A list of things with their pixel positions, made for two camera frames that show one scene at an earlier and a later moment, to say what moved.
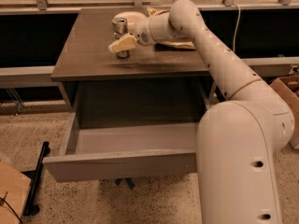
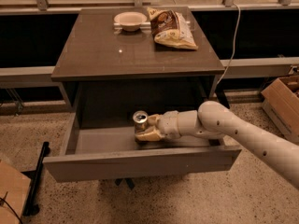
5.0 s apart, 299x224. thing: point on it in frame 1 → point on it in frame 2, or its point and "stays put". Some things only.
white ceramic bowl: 134,18 stays put
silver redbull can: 120,26 → 139,120
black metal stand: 32,209 stays put
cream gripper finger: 126,42 → 152,135
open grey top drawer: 102,152 stays put
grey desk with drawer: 152,87 stays put
